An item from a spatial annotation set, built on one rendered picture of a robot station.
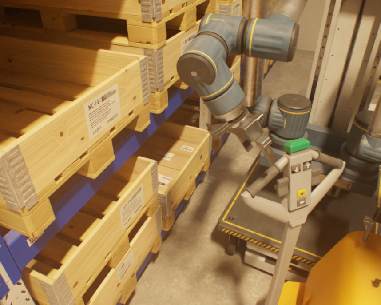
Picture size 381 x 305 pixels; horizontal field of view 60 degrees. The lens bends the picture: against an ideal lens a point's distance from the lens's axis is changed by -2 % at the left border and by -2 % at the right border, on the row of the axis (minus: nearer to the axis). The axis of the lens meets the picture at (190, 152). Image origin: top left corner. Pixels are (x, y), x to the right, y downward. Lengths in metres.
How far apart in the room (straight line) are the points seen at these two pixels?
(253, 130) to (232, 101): 0.11
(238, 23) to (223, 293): 1.81
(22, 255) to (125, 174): 0.85
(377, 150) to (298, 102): 0.61
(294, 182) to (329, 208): 1.40
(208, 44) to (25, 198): 0.69
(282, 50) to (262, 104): 1.11
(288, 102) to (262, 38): 1.09
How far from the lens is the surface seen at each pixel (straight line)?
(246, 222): 2.30
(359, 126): 2.00
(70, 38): 1.89
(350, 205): 2.64
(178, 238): 2.63
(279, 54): 0.97
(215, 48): 0.89
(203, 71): 0.86
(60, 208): 1.34
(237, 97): 0.92
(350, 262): 1.59
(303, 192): 1.20
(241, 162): 3.36
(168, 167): 2.48
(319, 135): 2.29
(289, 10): 1.09
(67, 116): 1.15
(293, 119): 2.01
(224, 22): 0.99
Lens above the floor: 2.03
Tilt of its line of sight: 36 degrees down
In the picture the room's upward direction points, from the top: straight up
